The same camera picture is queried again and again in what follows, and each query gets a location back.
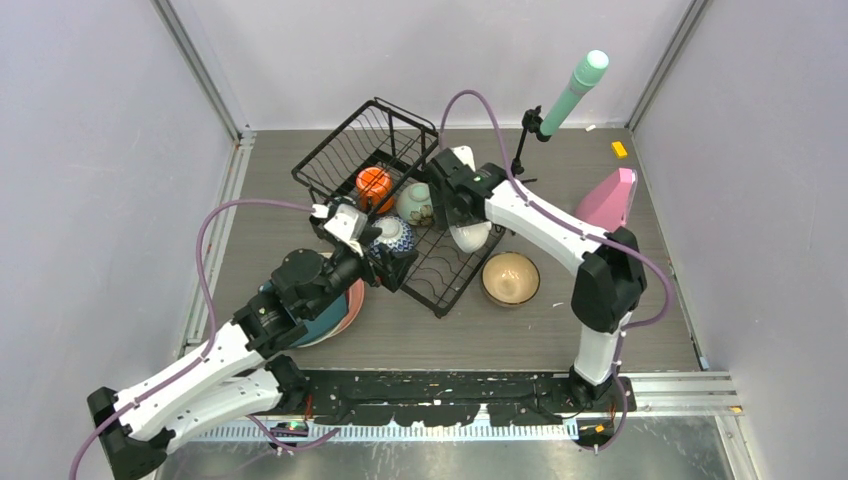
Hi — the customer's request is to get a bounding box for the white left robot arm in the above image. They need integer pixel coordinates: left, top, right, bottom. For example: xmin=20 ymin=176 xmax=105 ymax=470
xmin=87 ymin=244 xmax=418 ymax=479

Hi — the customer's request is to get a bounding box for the teal square plate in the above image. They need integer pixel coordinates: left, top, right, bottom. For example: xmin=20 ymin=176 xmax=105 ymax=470
xmin=250 ymin=280 xmax=348 ymax=351

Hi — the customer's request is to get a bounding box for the black wire dish rack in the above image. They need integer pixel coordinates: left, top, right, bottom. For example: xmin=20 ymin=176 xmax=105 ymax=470
xmin=292 ymin=97 xmax=505 ymax=317

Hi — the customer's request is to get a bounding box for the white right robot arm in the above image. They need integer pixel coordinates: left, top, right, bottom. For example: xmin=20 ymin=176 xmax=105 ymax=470
xmin=425 ymin=147 xmax=647 ymax=411

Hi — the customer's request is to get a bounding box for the mint green microphone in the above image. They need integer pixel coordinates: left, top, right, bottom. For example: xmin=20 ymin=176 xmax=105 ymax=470
xmin=539 ymin=49 xmax=609 ymax=138

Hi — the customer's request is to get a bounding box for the black mini tripod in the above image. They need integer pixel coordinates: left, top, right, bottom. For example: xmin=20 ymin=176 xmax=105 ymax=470
xmin=510 ymin=105 xmax=551 ymax=177

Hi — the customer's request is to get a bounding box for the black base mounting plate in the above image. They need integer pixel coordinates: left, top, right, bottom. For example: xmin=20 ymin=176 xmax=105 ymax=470
xmin=282 ymin=370 xmax=636 ymax=427

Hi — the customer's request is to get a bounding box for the white blue-rimmed bowl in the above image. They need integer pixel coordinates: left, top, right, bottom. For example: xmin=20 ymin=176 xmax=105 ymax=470
xmin=449 ymin=221 xmax=492 ymax=254

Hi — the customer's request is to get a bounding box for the yellow small block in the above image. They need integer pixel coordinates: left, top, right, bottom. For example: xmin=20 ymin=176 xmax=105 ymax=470
xmin=611 ymin=141 xmax=629 ymax=159

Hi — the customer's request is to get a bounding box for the red patterned bowl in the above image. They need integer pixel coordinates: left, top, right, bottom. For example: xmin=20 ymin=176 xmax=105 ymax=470
xmin=369 ymin=215 xmax=416 ymax=256

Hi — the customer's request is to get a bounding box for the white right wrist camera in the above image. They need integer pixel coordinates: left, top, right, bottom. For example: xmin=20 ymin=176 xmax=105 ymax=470
xmin=450 ymin=146 xmax=476 ymax=171

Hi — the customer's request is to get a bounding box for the light green bowl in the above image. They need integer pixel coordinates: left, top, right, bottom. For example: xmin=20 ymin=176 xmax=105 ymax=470
xmin=395 ymin=182 xmax=434 ymax=227

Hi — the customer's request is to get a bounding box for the dark green mug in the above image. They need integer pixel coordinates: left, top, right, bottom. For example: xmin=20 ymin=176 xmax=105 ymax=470
xmin=324 ymin=195 xmax=361 ymax=217

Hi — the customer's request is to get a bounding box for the pink round plate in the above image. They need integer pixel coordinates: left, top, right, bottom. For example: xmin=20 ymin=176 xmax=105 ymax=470
xmin=313 ymin=280 xmax=366 ymax=344

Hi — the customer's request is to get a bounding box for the brown striped bowl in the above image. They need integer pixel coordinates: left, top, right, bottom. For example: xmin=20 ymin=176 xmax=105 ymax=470
xmin=481 ymin=252 xmax=541 ymax=307

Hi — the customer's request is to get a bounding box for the orange mug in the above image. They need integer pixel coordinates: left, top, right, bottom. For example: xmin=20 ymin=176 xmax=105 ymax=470
xmin=355 ymin=166 xmax=394 ymax=214

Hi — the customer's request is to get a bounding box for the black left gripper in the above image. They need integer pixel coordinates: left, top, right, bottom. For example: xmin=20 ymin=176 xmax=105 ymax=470
xmin=305 ymin=227 xmax=417 ymax=319

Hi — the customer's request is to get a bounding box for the pink wedge object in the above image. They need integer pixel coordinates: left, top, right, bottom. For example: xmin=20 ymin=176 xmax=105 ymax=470
xmin=575 ymin=168 xmax=638 ymax=232

